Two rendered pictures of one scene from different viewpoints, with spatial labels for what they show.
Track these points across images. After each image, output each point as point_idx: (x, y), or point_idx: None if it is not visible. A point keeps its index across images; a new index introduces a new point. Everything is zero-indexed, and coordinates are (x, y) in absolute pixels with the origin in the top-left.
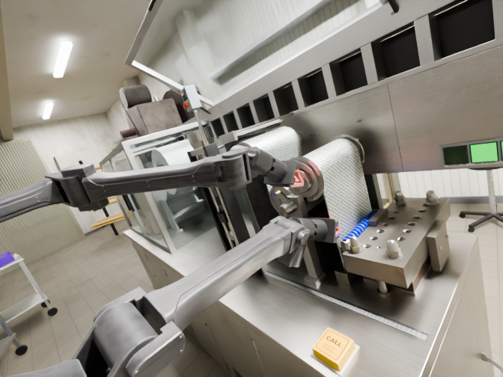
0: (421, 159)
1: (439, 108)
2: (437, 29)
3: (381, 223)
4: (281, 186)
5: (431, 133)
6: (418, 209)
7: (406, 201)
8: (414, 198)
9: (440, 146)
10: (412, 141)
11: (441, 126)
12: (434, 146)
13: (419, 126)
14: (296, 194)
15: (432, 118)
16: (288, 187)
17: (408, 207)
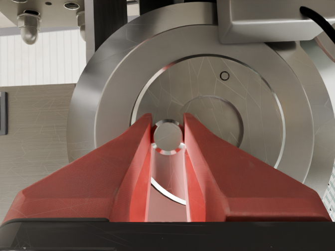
0: (40, 108)
1: (0, 204)
2: None
3: None
4: (175, 239)
5: (17, 159)
6: (28, 0)
7: (76, 17)
8: (72, 24)
9: (3, 132)
10: (51, 147)
11: (1, 171)
12: (15, 133)
13: (35, 176)
14: (260, 42)
15: (13, 187)
16: (41, 213)
17: (55, 4)
